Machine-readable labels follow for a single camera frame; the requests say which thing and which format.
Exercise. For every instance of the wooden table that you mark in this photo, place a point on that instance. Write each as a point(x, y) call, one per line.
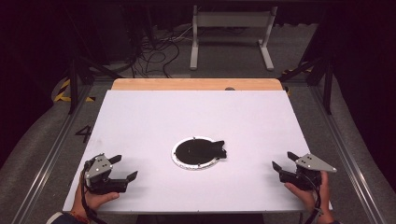
point(196, 84)

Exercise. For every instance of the white board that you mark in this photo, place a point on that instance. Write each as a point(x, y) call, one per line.
point(193, 118)

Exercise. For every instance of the person's left hand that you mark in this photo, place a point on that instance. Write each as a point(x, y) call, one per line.
point(93, 200)

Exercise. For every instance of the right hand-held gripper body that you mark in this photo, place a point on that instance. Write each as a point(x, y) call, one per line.
point(313, 163)

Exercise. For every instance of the black metal stand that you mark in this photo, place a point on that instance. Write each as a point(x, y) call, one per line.
point(73, 87)
point(327, 84)

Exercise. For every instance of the metal floor rail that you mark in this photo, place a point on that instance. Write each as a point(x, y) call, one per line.
point(345, 155)
point(49, 155)

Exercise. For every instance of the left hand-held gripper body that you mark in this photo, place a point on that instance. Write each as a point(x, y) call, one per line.
point(99, 168)

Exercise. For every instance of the person's right hand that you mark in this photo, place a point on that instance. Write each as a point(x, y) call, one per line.
point(317, 200)

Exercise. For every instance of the white metal stand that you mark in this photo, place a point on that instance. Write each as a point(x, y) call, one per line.
point(232, 19)

